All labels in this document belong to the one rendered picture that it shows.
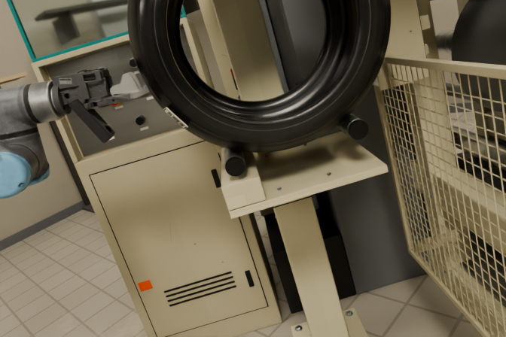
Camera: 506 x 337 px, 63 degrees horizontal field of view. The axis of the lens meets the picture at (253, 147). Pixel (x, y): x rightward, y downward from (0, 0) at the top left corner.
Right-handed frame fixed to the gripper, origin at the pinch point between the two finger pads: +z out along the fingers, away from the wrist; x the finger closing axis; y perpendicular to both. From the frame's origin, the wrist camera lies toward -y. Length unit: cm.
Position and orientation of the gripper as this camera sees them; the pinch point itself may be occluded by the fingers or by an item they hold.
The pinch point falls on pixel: (148, 93)
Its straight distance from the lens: 98.6
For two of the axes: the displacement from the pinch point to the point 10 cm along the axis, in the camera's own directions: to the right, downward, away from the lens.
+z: 9.8, -1.7, 0.3
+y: -1.6, -9.5, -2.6
